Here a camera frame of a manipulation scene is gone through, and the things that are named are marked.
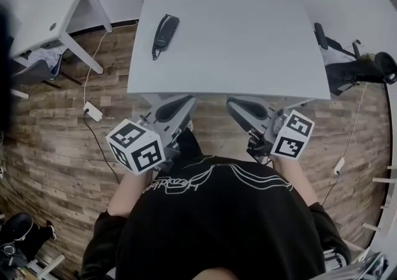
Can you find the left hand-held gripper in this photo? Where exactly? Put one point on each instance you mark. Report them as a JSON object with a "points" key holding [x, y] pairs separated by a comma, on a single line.
{"points": [[133, 145]]}

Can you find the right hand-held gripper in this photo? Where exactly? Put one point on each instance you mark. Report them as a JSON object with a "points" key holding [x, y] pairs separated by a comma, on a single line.
{"points": [[290, 139]]}

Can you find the person's right forearm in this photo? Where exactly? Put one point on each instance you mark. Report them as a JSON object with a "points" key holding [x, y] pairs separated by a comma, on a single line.
{"points": [[297, 182]]}

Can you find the person's left forearm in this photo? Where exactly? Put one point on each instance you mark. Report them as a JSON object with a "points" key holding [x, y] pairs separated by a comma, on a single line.
{"points": [[130, 195]]}

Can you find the grey work table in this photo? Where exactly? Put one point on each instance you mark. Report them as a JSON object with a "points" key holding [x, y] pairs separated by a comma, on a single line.
{"points": [[232, 39]]}

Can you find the black office chair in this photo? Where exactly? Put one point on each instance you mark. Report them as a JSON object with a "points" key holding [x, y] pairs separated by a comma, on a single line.
{"points": [[350, 70]]}

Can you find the white desk with grommet hole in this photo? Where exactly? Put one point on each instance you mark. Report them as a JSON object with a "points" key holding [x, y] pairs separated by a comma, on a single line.
{"points": [[46, 2]]}

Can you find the white power strip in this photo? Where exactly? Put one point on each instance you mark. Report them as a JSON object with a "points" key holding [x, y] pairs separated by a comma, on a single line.
{"points": [[92, 111]]}

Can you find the white power adapter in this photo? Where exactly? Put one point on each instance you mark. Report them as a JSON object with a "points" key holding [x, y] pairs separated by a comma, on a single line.
{"points": [[339, 166]]}

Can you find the person's black sweatshirt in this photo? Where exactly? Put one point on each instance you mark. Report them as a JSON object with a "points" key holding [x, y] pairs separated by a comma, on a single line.
{"points": [[217, 216]]}

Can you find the crumpled light cloth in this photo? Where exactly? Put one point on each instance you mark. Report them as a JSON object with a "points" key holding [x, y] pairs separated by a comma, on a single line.
{"points": [[46, 56]]}

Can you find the grey upholstered chair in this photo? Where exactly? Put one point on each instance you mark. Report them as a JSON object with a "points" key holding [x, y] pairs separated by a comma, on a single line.
{"points": [[34, 74]]}

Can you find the white rack with wooden pegs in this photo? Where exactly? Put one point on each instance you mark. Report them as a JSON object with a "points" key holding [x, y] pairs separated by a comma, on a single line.
{"points": [[384, 204]]}

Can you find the silver metal frame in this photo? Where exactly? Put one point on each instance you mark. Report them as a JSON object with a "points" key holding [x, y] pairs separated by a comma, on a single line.
{"points": [[359, 268]]}

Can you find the white wooden frame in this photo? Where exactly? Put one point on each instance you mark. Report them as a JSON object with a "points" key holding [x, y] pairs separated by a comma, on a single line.
{"points": [[46, 268]]}

